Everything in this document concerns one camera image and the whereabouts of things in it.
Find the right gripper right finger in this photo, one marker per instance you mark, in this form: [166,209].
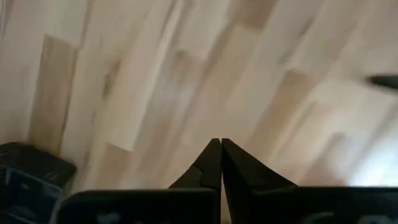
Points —
[242,174]

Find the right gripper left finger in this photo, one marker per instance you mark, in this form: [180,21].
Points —
[205,174]

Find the black plastic basket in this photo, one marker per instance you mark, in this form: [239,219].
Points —
[37,161]

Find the black metal table frame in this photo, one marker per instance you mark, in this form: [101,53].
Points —
[385,81]

